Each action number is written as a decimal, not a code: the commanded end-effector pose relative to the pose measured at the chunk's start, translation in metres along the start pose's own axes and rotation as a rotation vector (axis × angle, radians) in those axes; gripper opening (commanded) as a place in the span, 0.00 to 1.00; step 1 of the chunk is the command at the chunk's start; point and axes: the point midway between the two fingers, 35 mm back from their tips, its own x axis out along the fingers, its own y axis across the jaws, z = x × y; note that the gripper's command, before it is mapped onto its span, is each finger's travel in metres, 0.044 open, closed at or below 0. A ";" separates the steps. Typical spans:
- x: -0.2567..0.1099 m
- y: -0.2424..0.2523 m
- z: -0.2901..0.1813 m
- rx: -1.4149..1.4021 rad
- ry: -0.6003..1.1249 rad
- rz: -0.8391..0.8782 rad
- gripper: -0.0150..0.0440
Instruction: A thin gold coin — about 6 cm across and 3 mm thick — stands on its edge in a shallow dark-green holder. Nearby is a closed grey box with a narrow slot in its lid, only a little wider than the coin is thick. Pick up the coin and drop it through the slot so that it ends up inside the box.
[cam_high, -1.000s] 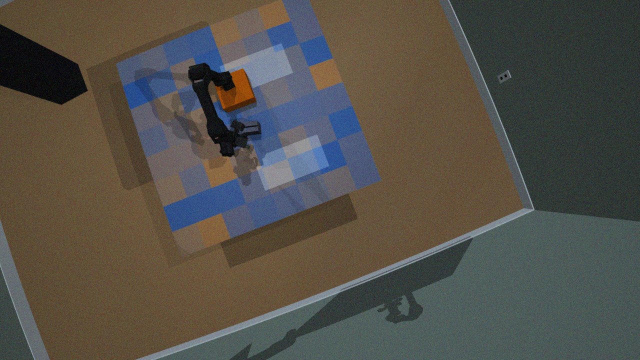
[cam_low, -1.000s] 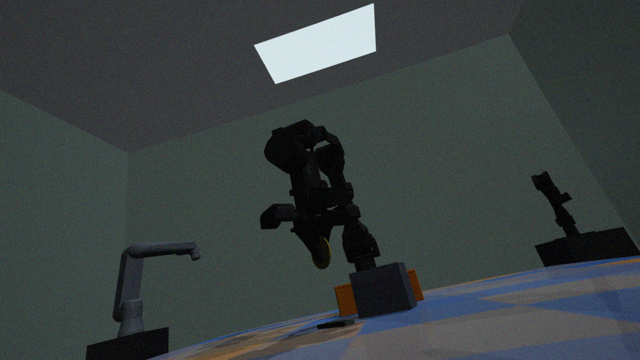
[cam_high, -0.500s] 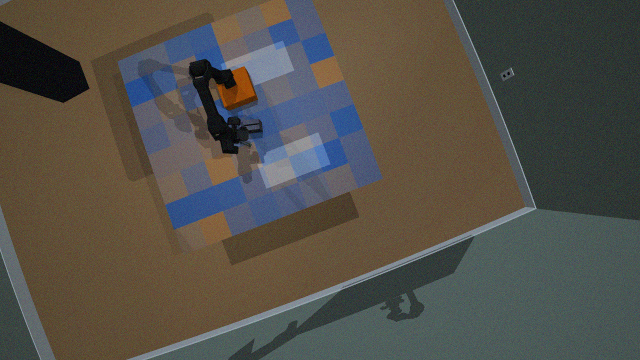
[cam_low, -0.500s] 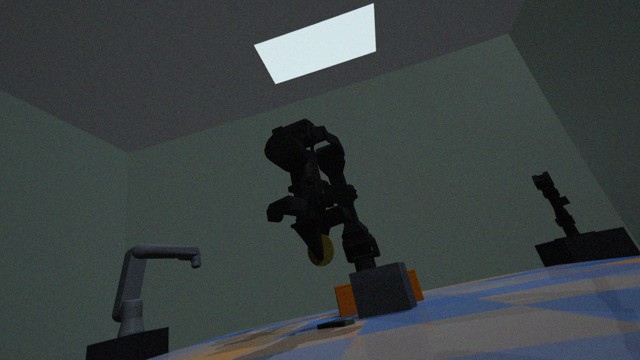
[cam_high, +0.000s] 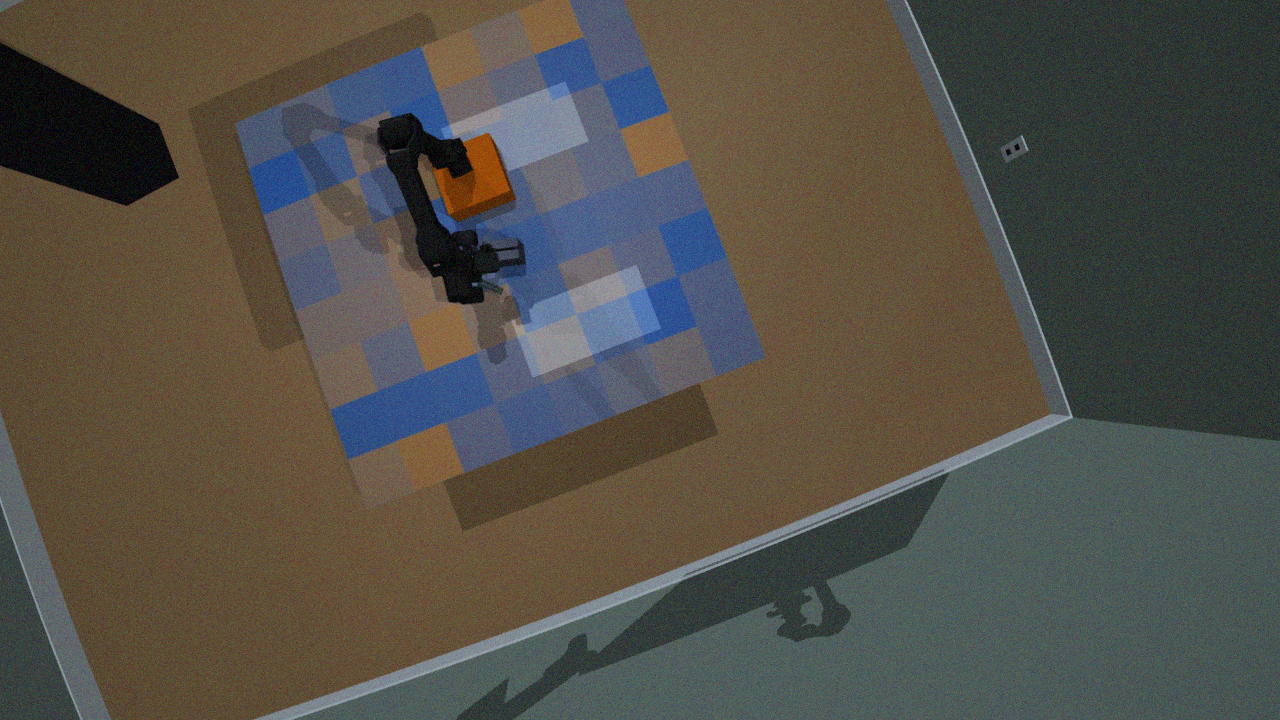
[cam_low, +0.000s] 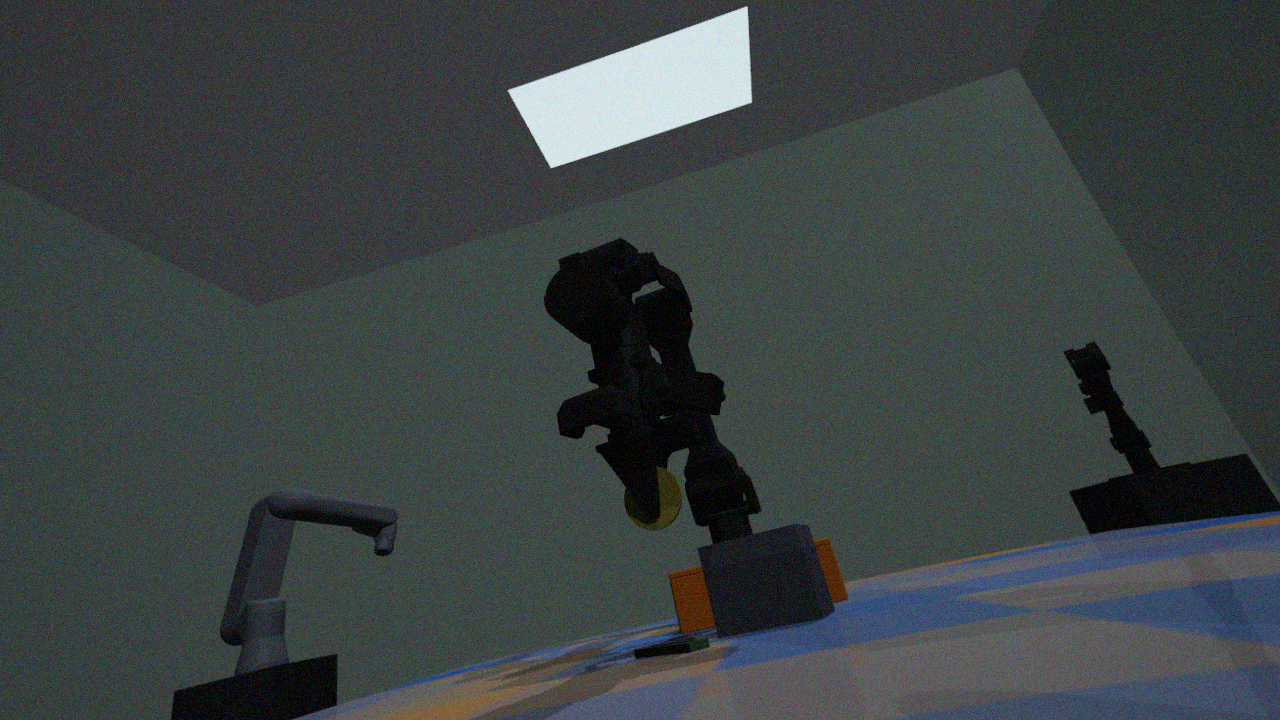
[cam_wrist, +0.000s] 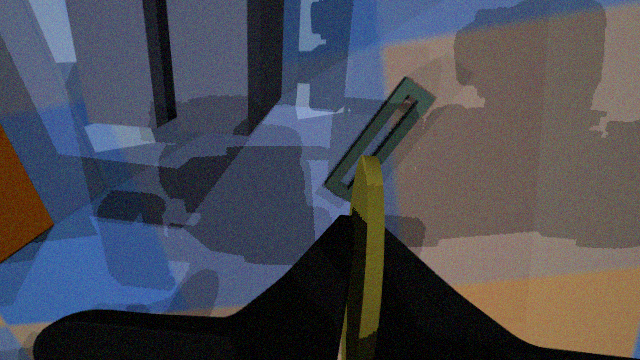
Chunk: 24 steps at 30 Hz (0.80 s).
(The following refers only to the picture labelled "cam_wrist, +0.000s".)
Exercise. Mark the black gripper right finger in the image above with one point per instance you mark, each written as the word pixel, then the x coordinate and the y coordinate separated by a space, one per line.
pixel 423 318

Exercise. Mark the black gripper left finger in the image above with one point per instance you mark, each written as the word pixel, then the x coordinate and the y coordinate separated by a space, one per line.
pixel 300 317

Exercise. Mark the gold coin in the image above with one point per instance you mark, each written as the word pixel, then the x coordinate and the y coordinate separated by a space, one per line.
pixel 361 321

